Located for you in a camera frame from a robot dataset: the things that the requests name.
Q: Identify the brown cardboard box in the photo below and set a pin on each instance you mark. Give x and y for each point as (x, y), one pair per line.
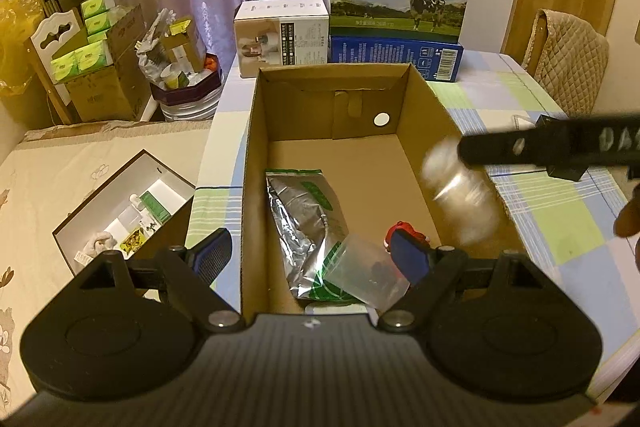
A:
(367, 128)

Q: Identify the blue flat box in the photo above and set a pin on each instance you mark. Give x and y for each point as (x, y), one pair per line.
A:
(436, 61)

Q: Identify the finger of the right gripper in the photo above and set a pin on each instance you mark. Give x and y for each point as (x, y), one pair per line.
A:
(519, 147)

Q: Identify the red toy car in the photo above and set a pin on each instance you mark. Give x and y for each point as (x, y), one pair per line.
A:
(408, 229)

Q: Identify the quilted beige chair cover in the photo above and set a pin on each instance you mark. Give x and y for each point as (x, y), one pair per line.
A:
(568, 58)

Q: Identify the yellow plastic bag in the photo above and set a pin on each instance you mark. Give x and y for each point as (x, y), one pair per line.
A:
(21, 92)

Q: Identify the clear plastic cup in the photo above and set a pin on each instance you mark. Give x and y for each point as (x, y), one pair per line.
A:
(366, 271)

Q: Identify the checked tablecloth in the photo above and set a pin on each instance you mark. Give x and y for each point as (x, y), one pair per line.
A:
(566, 227)

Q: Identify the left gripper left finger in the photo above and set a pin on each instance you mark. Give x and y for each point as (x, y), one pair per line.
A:
(188, 275)

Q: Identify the open white gift box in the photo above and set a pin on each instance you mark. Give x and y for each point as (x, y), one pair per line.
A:
(124, 212)

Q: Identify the round tin with clutter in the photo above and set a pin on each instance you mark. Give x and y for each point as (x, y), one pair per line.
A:
(185, 79)

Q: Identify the cardboard box of tissues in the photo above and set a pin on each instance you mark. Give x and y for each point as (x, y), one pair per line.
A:
(85, 60)

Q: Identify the white beige product box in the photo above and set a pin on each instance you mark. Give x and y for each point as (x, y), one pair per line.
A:
(272, 33)

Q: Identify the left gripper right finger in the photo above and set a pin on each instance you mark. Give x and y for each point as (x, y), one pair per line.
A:
(432, 273)

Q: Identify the silver green tea bag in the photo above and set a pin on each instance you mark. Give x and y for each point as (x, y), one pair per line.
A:
(311, 227)

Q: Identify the cotton swab pack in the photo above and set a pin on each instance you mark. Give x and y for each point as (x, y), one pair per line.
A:
(461, 193)

